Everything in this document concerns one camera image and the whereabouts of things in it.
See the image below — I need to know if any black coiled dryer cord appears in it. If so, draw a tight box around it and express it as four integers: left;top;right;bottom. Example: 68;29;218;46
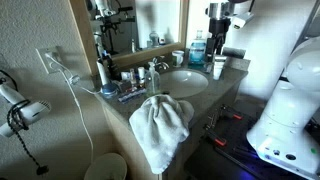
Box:
0;69;50;177

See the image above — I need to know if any white charger cable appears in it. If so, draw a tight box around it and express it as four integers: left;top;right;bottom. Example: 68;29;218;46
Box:
44;53;102;164

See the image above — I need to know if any blue white sachet strip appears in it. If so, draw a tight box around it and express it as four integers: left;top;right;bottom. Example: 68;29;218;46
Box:
118;87;148;104

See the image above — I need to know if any small white bottle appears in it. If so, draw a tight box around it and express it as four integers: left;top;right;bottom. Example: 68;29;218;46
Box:
137;66;146;85

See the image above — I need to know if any white trash bin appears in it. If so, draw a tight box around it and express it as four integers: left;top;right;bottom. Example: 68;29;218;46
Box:
83;152;128;180

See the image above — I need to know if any white wall outlet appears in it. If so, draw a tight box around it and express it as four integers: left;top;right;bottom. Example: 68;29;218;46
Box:
35;46;64;75

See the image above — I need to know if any blue mouthwash bottle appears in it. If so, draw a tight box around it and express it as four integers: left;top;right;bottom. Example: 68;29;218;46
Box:
188;29;208;69

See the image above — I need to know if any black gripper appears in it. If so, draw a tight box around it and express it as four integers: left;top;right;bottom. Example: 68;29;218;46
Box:
205;18;232;64

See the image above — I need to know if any beige granite topped vanity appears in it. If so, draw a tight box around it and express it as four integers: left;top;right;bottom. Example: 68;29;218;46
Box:
94;56;251;180

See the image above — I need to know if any white ceramic mug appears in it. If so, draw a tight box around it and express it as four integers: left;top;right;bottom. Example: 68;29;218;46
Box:
171;50;185;68

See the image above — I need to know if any white black capped tube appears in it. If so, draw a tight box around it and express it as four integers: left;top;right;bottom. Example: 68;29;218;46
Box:
212;55;228;81

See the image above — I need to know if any dark toiletry tray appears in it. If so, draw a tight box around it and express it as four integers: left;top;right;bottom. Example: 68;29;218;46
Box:
114;79;148;95

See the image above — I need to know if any chrome sink faucet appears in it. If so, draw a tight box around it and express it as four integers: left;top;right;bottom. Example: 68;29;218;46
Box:
148;55;170;72

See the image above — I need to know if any black robot base board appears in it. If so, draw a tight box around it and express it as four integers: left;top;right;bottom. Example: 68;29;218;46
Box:
184;99;320;180

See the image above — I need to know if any dark toiletry bottle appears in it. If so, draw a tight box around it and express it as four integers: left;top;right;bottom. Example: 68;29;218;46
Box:
105;54;120;80

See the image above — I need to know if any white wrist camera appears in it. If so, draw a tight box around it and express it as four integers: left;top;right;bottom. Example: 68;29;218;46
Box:
232;11;255;30

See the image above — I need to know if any white wall hair dryer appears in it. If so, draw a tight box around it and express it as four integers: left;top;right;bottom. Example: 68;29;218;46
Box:
0;83;53;138

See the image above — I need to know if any small white toiletry tube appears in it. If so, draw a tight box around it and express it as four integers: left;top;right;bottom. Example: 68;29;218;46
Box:
120;70;132;82

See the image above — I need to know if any black red handled clamp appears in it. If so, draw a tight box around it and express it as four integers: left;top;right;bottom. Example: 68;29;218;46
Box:
218;103;244;122
203;128;228;148

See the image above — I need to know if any white terry cloth towel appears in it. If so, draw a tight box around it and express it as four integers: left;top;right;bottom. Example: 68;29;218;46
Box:
128;93;195;175

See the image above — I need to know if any clear green soap pump bottle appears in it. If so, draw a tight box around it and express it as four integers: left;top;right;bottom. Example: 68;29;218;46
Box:
145;61;162;99

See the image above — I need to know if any white electric toothbrush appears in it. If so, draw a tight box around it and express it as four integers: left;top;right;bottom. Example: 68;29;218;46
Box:
95;58;110;87

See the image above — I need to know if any blue round charger base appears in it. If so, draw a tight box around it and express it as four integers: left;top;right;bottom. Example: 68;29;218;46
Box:
100;82;120;98

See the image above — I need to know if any wood framed wall mirror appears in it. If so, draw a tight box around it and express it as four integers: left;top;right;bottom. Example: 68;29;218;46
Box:
69;0;190;76

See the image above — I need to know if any white oval sink basin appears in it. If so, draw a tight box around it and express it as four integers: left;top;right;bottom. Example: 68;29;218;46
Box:
159;69;210;99

